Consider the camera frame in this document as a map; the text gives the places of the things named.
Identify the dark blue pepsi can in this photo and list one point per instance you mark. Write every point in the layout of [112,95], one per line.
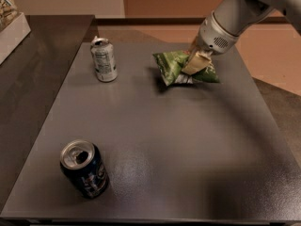
[82,164]

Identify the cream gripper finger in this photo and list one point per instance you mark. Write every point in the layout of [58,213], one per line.
[197,62]
[193,47]

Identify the green jalapeno chip bag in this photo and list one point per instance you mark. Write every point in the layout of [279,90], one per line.
[170,65]

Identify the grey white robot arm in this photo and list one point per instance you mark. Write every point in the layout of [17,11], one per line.
[235,16]

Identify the white box of snacks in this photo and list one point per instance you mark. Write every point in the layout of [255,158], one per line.
[13,28]

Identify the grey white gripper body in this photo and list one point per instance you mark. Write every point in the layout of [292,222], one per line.
[213,35]

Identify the silver white soda can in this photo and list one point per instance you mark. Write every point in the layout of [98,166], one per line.
[102,51]

